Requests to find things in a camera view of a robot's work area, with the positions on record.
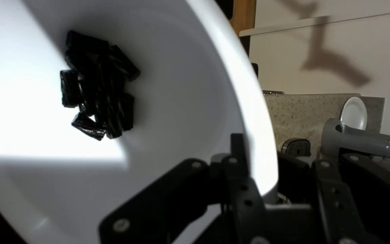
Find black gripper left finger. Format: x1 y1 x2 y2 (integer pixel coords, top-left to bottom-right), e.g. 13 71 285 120
98 132 269 244

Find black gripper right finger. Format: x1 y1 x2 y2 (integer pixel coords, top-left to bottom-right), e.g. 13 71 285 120
278 137 390 244

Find large white dish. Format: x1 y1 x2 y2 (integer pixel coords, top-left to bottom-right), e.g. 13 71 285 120
0 0 281 244

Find black rectangular pieces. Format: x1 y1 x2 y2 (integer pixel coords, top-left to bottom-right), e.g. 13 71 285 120
59 28 143 142

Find grey curved tube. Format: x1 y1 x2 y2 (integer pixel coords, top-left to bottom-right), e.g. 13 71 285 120
320 118 390 160

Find white round plate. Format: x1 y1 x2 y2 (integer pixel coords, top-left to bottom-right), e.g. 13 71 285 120
339 94 370 132

